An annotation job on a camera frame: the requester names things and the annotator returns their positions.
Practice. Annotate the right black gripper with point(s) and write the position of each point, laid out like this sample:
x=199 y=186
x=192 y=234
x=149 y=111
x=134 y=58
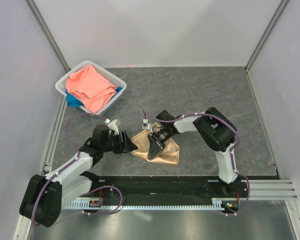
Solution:
x=155 y=145

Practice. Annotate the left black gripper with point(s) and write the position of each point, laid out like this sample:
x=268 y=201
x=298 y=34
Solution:
x=126 y=146

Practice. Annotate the peach satin napkin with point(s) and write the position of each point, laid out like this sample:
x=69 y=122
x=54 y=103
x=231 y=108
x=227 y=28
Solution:
x=169 y=156

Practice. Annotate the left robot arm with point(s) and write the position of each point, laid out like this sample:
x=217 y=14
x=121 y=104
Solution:
x=46 y=195

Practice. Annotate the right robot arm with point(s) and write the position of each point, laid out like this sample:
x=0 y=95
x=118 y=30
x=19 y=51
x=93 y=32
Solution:
x=219 y=134

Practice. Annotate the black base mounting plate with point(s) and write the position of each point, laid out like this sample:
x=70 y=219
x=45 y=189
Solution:
x=165 y=190

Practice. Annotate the pink cloth in basket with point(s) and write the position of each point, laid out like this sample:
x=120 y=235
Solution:
x=91 y=88

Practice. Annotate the blue cloth in basket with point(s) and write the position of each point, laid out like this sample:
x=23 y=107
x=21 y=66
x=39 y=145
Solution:
x=74 y=102

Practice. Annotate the white plastic basket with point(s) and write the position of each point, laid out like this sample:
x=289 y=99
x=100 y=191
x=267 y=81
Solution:
x=60 y=85

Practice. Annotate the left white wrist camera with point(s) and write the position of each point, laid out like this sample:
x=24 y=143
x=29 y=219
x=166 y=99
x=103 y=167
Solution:
x=113 y=125

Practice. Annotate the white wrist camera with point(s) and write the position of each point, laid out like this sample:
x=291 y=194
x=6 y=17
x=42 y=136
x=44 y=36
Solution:
x=146 y=124
x=113 y=125

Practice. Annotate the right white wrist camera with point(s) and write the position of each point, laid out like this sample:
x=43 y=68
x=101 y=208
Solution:
x=146 y=124

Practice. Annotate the white slotted cable duct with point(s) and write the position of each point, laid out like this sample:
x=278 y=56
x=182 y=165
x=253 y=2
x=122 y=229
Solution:
x=87 y=204

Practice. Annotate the left aluminium frame post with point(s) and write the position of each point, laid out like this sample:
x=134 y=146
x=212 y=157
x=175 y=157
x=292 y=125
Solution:
x=47 y=33

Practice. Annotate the aluminium frame post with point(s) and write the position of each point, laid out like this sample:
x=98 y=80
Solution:
x=47 y=33
x=266 y=33

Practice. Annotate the right aluminium frame post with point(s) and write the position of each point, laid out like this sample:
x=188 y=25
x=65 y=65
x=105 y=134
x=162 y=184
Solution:
x=266 y=33

